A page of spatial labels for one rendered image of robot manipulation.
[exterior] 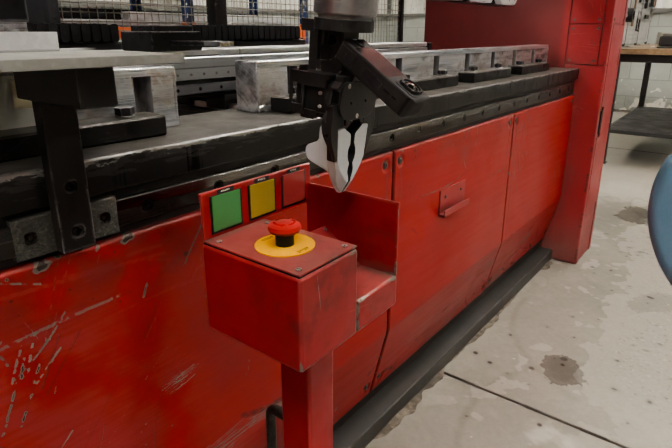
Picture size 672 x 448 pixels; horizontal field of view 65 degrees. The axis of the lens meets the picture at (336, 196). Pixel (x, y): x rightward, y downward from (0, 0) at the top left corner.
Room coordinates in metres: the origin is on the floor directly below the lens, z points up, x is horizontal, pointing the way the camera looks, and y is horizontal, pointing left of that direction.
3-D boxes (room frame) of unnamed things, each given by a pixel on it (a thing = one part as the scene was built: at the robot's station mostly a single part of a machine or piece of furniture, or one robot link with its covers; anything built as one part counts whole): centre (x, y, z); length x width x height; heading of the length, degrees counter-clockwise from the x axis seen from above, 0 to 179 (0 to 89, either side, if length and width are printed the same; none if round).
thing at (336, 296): (0.62, 0.04, 0.75); 0.20 x 0.16 x 0.18; 142
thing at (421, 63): (1.67, -0.35, 0.92); 1.67 x 0.06 x 0.10; 141
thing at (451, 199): (1.38, -0.33, 0.58); 0.15 x 0.02 x 0.07; 141
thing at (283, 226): (0.58, 0.06, 0.79); 0.04 x 0.04 x 0.04
